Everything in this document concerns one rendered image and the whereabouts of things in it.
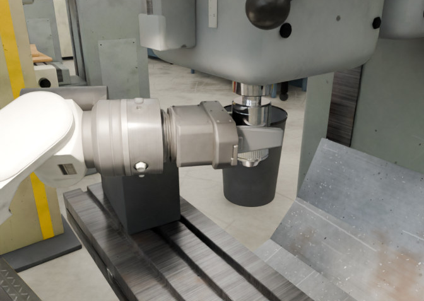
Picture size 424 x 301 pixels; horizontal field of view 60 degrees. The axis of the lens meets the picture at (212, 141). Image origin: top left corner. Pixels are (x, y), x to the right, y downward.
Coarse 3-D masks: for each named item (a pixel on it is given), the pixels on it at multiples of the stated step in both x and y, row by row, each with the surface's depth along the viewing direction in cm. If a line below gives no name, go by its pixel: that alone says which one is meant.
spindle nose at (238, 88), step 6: (234, 84) 42; (240, 84) 41; (234, 90) 42; (240, 90) 41; (246, 90) 41; (252, 90) 41; (258, 90) 41; (264, 90) 41; (270, 90) 42; (246, 96) 41; (252, 96) 41; (258, 96) 41
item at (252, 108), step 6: (234, 102) 43; (240, 102) 43; (246, 102) 43; (258, 102) 43; (264, 102) 43; (270, 102) 43; (234, 108) 43; (240, 108) 42; (246, 108) 42; (252, 108) 42; (258, 108) 42; (264, 108) 42; (270, 108) 43; (252, 114) 42
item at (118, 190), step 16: (128, 176) 71; (144, 176) 72; (160, 176) 74; (176, 176) 76; (112, 192) 81; (128, 192) 72; (144, 192) 74; (160, 192) 76; (176, 192) 78; (128, 208) 73; (144, 208) 75; (160, 208) 77; (176, 208) 79; (128, 224) 74; (144, 224) 76; (160, 224) 78
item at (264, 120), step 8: (232, 112) 44; (240, 120) 43; (248, 120) 42; (256, 120) 42; (264, 120) 43; (248, 152) 44; (256, 152) 44; (264, 152) 44; (240, 160) 44; (248, 160) 44; (256, 160) 44
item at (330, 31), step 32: (224, 0) 30; (320, 0) 31; (352, 0) 33; (224, 32) 31; (256, 32) 29; (288, 32) 29; (320, 32) 32; (352, 32) 35; (192, 64) 37; (224, 64) 32; (256, 64) 30; (288, 64) 31; (320, 64) 34; (352, 64) 38
